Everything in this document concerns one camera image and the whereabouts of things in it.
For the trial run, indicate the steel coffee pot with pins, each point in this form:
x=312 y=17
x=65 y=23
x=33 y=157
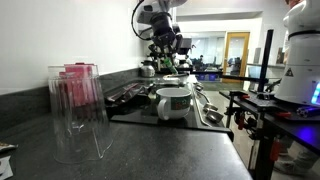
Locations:
x=147 y=70

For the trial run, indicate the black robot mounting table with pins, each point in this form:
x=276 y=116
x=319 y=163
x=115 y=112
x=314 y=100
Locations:
x=271 y=125

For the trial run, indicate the steel coffee maker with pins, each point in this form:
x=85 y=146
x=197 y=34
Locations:
x=184 y=48

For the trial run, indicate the white paper packet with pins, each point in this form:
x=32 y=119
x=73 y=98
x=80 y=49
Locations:
x=5 y=167

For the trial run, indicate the white mug with green band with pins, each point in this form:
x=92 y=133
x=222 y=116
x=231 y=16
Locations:
x=172 y=103

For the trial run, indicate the clear ribbed glass pitcher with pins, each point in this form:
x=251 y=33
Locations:
x=81 y=125

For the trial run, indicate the black vertical post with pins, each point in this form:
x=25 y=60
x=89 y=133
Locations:
x=265 y=60

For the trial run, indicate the yellow framed door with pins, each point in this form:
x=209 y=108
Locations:
x=235 y=56

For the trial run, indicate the pink sweetener packet box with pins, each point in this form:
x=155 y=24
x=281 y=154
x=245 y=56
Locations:
x=78 y=89

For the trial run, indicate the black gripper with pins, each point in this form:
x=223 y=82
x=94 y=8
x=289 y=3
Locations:
x=165 y=34

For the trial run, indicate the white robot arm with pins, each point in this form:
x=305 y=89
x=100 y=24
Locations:
x=300 y=82

